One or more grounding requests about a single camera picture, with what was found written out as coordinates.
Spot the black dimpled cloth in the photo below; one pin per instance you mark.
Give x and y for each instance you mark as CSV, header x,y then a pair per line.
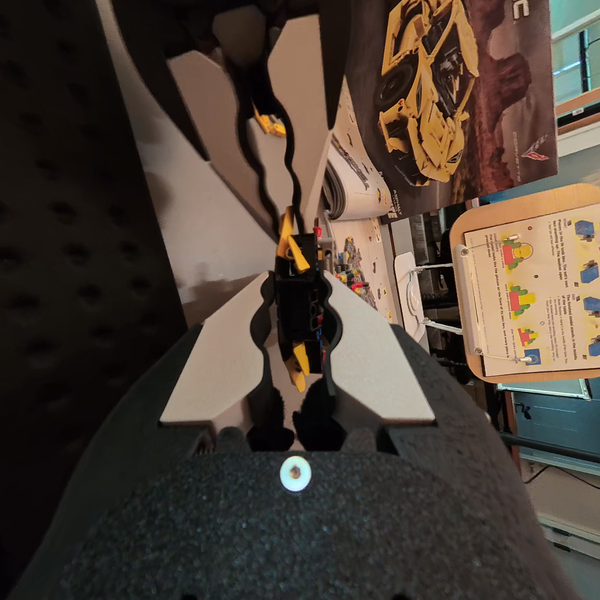
x,y
70,234

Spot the lego instruction booklet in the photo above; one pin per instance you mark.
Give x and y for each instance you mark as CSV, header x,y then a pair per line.
x,y
356,187

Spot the pile of yellow Lego pieces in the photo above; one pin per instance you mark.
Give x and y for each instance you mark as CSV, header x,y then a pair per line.
x,y
269,123

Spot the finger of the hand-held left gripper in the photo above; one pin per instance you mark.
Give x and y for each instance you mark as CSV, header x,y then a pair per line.
x,y
206,103
304,93

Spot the partly built lego chassis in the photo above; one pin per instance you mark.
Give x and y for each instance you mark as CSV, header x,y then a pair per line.
x,y
300,304

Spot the wooden board with instruction sheet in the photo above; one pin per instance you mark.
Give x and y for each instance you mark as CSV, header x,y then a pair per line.
x,y
529,290

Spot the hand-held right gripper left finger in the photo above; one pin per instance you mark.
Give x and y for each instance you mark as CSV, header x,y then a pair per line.
x,y
215,370

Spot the lego set box yellow car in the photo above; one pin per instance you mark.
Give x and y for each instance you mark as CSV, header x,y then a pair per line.
x,y
506,93

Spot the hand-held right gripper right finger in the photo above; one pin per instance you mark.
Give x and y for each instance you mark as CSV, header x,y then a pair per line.
x,y
379,370

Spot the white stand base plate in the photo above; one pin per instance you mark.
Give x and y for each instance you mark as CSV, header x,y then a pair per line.
x,y
410,290

